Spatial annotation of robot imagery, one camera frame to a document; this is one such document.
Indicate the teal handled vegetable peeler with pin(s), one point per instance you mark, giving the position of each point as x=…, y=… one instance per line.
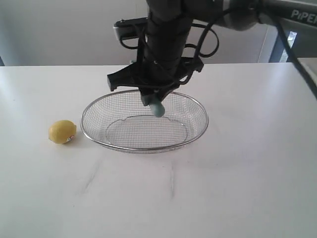
x=157, y=109

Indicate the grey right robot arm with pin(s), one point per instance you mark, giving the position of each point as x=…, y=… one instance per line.
x=240, y=15

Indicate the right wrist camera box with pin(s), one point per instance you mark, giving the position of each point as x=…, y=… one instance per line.
x=129, y=28

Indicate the oval steel mesh basket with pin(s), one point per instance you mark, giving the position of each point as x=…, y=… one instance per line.
x=119, y=121

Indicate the white cabinet doors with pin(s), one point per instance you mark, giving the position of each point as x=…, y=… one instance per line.
x=80, y=32

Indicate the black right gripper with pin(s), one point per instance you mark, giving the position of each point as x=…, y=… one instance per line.
x=160, y=66

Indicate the yellow lemon with sticker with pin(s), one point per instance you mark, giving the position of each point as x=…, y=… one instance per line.
x=62, y=131

